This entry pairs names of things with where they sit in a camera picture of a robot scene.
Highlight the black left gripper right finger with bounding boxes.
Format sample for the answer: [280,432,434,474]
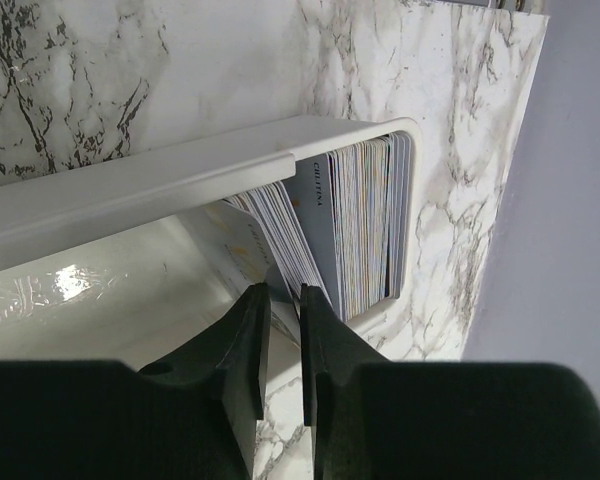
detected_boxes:
[300,286,600,479]

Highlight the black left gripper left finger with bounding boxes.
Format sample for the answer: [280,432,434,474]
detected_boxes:
[0,283,270,479]

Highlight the white plastic card tray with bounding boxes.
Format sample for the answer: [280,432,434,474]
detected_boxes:
[0,116,424,369]

